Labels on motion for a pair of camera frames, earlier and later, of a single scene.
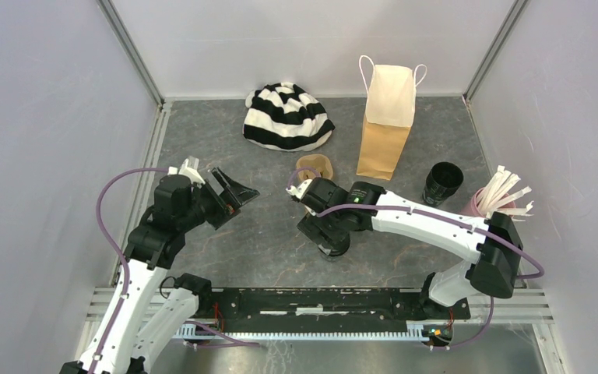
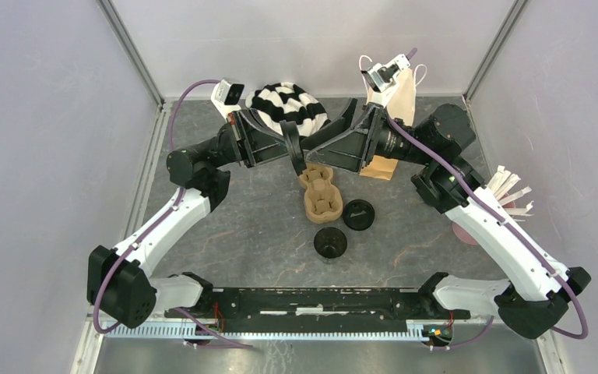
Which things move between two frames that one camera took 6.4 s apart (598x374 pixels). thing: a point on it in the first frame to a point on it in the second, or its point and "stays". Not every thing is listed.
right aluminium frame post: x=508 y=26 stays
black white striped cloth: x=283 y=117 stays
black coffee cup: x=337 y=247 stays
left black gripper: x=241 y=194 to x=254 y=144
